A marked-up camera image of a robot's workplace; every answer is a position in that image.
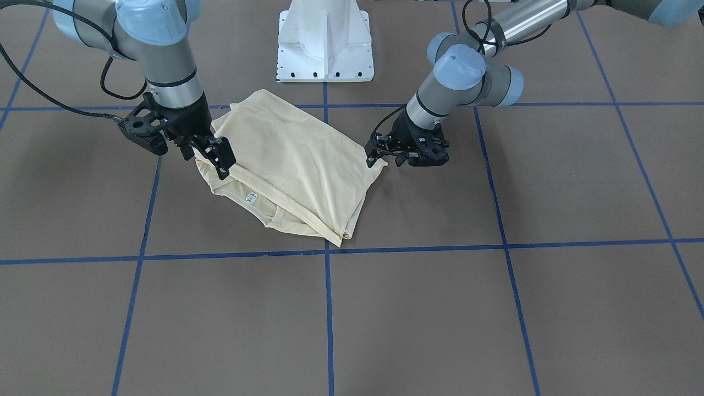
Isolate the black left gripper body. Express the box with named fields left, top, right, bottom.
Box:
left=366, top=107, right=449, bottom=167

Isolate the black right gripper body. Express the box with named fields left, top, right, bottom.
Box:
left=162, top=93, right=213, bottom=145

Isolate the cream printed long-sleeve shirt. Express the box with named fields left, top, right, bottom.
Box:
left=195, top=90, right=387, bottom=246

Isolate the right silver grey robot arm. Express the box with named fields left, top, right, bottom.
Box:
left=53, top=1, right=236, bottom=179

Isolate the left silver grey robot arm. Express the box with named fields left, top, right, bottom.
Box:
left=365, top=1, right=702, bottom=167

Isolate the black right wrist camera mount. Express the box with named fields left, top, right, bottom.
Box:
left=118, top=92, right=168, bottom=156

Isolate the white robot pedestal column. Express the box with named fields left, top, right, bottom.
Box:
left=276, top=1, right=375, bottom=83

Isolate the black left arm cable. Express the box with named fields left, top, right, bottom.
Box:
left=461, top=0, right=553, bottom=56

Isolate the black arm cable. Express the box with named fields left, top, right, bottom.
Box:
left=0, top=0, right=149, bottom=122
left=461, top=0, right=553, bottom=56

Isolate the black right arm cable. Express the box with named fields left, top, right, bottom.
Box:
left=0, top=0, right=149, bottom=122

